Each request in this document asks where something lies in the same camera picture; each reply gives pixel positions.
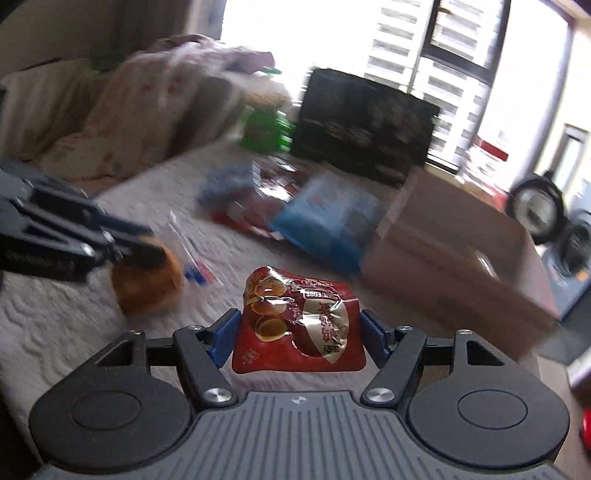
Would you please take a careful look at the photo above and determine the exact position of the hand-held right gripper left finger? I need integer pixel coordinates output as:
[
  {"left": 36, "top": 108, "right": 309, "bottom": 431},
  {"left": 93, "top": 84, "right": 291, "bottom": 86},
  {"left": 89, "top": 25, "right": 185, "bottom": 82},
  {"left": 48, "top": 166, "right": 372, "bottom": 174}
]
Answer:
[{"left": 95, "top": 308, "right": 243, "bottom": 409}]

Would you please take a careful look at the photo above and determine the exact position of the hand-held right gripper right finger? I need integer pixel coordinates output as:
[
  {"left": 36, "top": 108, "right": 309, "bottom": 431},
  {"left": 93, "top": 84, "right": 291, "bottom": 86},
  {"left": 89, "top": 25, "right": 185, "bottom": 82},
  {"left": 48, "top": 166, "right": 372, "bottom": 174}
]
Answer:
[{"left": 359, "top": 309, "right": 502, "bottom": 408}]

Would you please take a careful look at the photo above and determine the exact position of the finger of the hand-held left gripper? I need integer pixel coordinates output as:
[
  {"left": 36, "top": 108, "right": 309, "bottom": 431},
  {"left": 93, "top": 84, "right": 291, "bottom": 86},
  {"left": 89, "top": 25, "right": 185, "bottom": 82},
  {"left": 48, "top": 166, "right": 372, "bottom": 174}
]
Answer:
[
  {"left": 68, "top": 232, "right": 167, "bottom": 266},
  {"left": 25, "top": 188, "right": 156, "bottom": 246}
]

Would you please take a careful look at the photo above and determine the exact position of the brown bun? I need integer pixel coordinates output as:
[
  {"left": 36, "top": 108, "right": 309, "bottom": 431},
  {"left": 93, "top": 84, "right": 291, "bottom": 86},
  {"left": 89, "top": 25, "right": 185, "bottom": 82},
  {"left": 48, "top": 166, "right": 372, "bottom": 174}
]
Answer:
[{"left": 111, "top": 210, "right": 219, "bottom": 317}]

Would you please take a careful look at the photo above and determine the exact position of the red egg snack packet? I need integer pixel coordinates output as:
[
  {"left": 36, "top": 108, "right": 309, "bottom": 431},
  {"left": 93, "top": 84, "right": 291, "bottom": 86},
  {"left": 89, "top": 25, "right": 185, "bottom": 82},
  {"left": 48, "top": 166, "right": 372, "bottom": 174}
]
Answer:
[{"left": 231, "top": 266, "right": 368, "bottom": 374}]

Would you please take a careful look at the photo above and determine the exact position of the brown cardboard box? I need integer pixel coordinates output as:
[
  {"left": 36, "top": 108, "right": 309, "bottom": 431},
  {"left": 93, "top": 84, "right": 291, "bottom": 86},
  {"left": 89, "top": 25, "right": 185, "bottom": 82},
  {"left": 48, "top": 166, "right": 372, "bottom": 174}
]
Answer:
[{"left": 360, "top": 168, "right": 561, "bottom": 361}]

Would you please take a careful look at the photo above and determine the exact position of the purple blue snack packet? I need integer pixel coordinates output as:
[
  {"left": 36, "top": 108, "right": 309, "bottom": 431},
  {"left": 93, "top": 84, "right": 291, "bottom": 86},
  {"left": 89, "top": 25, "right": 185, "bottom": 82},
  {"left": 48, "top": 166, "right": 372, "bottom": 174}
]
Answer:
[{"left": 198, "top": 166, "right": 259, "bottom": 214}]

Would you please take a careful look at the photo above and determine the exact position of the floral blanket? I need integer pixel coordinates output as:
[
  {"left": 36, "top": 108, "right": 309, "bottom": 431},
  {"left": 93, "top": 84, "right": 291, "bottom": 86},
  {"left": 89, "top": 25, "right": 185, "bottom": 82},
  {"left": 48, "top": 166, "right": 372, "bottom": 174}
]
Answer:
[{"left": 37, "top": 36, "right": 278, "bottom": 182}]

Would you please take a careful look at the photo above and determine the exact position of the beige cloth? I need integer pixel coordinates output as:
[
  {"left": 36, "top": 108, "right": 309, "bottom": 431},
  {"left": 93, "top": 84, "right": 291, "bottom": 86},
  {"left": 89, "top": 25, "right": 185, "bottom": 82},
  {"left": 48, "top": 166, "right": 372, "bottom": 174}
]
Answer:
[{"left": 0, "top": 58, "right": 116, "bottom": 163}]

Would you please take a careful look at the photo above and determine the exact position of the green candy dispenser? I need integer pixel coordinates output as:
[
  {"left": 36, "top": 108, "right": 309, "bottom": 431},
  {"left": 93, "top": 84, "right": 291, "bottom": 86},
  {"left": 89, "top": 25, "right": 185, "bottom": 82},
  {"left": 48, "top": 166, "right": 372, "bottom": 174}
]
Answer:
[{"left": 238, "top": 65, "right": 296, "bottom": 154}]

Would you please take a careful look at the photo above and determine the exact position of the grey curtain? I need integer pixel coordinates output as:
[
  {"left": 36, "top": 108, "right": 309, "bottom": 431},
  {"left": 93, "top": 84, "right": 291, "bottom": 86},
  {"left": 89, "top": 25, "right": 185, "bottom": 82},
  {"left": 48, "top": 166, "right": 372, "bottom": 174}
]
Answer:
[{"left": 108, "top": 0, "right": 228, "bottom": 49}]

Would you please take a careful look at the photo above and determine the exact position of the large black snack bag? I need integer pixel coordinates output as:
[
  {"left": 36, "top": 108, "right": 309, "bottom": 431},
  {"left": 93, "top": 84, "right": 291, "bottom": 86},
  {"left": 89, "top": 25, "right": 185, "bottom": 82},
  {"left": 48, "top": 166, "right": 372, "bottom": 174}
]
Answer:
[{"left": 288, "top": 68, "right": 441, "bottom": 185}]

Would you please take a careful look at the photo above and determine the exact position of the clear jar with red lid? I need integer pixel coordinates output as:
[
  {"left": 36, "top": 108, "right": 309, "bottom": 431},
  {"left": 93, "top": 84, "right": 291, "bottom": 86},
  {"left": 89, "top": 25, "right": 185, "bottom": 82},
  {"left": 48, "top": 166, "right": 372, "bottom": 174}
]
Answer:
[{"left": 462, "top": 136, "right": 512, "bottom": 195}]

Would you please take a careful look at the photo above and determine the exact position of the grey washing machine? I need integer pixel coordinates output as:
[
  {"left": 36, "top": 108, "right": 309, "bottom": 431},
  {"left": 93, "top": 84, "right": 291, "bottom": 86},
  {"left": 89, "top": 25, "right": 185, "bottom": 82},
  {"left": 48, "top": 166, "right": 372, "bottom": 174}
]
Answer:
[{"left": 505, "top": 170, "right": 591, "bottom": 320}]

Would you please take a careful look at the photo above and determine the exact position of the black window frame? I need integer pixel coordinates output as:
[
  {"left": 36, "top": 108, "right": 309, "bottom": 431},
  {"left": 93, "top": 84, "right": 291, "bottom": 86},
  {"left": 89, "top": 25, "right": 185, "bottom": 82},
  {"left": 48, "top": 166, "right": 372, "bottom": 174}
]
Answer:
[{"left": 409, "top": 0, "right": 514, "bottom": 95}]

